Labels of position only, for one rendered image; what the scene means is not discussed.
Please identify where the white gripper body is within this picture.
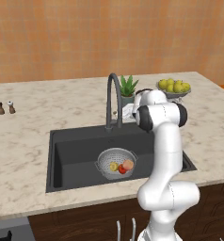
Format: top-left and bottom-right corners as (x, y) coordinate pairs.
(121, 104), (137, 122)

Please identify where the dark grey arched faucet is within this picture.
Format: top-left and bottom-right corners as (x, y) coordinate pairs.
(104, 72), (124, 133)

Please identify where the silver perforated colander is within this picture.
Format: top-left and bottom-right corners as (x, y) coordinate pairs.
(94, 147), (139, 181)

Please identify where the pink-orange peach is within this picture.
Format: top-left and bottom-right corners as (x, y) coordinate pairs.
(122, 159), (135, 171)

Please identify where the yellow-green kiwi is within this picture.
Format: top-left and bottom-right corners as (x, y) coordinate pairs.
(109, 161), (120, 172)

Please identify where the dark grey sink basin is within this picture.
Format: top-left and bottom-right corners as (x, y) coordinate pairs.
(45, 121), (199, 194)

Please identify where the green potted plant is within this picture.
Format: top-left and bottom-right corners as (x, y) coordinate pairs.
(118, 74), (140, 108)

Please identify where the grey fruit bowl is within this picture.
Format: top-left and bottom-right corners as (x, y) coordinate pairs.
(155, 82), (192, 104)

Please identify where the dark brown cupboard door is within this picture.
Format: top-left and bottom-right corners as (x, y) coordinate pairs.
(27, 202), (128, 241)
(126, 207), (153, 241)
(173, 181), (224, 241)

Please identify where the brown shaker with white top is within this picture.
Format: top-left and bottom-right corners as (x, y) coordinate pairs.
(7, 100), (17, 115)

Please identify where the silver cupboard handle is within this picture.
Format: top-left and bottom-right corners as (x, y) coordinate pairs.
(116, 219), (122, 241)
(130, 217), (137, 241)

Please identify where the grey appliance with black handle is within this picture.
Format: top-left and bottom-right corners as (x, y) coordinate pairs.
(0, 216), (37, 241)

